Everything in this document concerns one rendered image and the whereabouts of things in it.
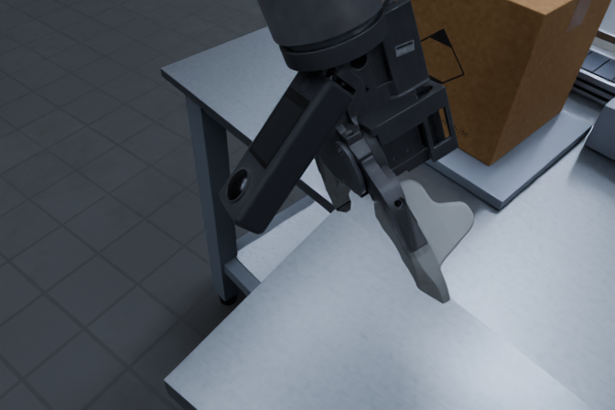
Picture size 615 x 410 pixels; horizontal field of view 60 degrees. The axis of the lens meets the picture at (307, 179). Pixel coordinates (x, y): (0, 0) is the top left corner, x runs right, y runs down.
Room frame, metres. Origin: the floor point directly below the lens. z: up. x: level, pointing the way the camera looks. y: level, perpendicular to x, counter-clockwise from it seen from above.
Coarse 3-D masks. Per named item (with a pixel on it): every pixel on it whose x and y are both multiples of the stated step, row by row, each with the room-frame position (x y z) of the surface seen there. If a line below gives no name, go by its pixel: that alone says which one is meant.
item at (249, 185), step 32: (288, 96) 0.30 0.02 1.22; (320, 96) 0.28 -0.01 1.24; (352, 96) 0.28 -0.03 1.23; (288, 128) 0.27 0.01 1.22; (320, 128) 0.27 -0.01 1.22; (256, 160) 0.27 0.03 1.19; (288, 160) 0.25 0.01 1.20; (224, 192) 0.26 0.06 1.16; (256, 192) 0.24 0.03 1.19; (288, 192) 0.25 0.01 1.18; (256, 224) 0.23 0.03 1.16
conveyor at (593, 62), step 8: (592, 56) 0.98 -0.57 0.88; (600, 56) 0.98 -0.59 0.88; (584, 64) 0.95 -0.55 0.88; (592, 64) 0.95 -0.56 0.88; (600, 64) 0.95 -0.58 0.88; (608, 64) 0.95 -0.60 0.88; (592, 72) 0.93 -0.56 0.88; (600, 72) 0.92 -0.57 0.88; (608, 72) 0.92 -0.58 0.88; (608, 80) 0.90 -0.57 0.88
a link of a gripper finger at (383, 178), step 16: (368, 160) 0.26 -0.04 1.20; (368, 176) 0.25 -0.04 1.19; (384, 176) 0.25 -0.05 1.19; (384, 192) 0.24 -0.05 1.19; (400, 192) 0.25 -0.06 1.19; (384, 208) 0.24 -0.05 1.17; (400, 208) 0.24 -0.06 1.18; (400, 224) 0.23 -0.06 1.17; (416, 224) 0.24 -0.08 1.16; (416, 240) 0.23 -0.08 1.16
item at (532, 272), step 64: (192, 64) 0.96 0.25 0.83; (256, 64) 0.97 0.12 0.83; (256, 128) 0.75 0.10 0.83; (320, 192) 0.60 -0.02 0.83; (448, 192) 0.61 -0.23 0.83; (576, 192) 0.63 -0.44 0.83; (448, 256) 0.48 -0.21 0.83; (512, 256) 0.49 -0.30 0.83; (576, 256) 0.49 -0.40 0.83; (512, 320) 0.38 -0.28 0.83; (576, 320) 0.38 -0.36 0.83; (576, 384) 0.30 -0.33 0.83
